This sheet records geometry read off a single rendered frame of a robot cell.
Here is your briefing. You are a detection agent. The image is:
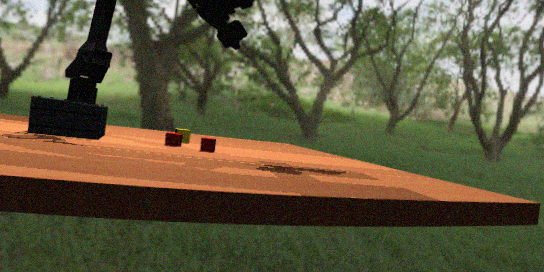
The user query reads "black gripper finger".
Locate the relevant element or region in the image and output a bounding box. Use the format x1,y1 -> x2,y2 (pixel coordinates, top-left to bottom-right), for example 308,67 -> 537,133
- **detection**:
217,22 -> 243,50
196,0 -> 228,35

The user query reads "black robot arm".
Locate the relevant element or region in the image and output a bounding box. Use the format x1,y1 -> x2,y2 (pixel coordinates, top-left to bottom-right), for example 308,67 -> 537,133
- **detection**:
64,0 -> 254,105

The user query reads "yellow cube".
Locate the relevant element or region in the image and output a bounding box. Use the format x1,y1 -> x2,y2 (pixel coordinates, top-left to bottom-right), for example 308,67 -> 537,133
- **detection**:
175,128 -> 191,144

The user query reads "red cube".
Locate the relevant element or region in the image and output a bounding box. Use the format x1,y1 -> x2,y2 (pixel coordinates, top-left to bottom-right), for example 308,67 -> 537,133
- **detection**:
164,133 -> 183,147
199,137 -> 216,153

